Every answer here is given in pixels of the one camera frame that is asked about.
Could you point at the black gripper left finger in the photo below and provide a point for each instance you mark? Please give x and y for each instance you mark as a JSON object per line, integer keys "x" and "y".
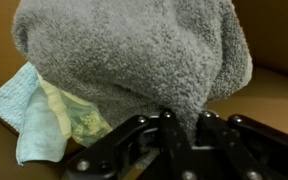
{"x": 144, "y": 150}

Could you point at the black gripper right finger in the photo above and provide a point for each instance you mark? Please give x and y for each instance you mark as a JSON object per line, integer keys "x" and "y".
{"x": 244, "y": 150}

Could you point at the light blue cloth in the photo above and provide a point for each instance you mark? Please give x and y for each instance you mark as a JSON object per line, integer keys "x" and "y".
{"x": 27, "y": 110}

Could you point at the grey terry towel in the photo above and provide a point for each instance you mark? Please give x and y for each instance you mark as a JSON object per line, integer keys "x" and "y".
{"x": 134, "y": 56}

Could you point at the white green patterned cloth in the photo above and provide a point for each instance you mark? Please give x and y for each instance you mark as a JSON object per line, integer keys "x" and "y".
{"x": 80, "y": 121}

